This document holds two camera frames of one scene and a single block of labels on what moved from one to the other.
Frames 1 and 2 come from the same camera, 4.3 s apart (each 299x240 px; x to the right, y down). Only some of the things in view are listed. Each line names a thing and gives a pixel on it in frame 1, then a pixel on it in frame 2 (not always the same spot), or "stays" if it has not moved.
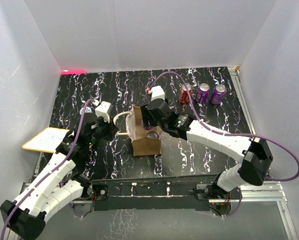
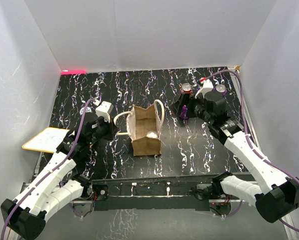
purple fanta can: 148,128 -> 184,113
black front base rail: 174,193 stays
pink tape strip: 74,72 stays
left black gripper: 111,128 stays
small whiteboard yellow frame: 46,140 stays
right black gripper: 146,114 -> 184,99
